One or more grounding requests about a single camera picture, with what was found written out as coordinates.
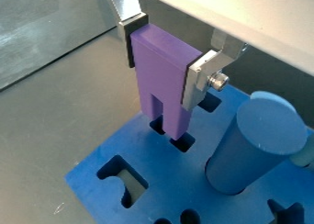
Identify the purple double-square block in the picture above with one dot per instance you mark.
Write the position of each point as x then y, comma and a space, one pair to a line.
161, 57

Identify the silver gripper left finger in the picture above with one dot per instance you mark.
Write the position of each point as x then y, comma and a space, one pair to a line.
129, 19

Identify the light blue short cylinder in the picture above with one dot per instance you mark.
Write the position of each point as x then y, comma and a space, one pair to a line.
303, 157

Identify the blue shape-sorter base block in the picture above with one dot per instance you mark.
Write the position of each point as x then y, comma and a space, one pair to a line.
136, 180

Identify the dark blue tall cylinder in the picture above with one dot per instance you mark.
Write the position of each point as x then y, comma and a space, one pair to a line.
266, 133

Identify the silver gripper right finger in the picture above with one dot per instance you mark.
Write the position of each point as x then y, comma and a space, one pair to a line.
204, 71

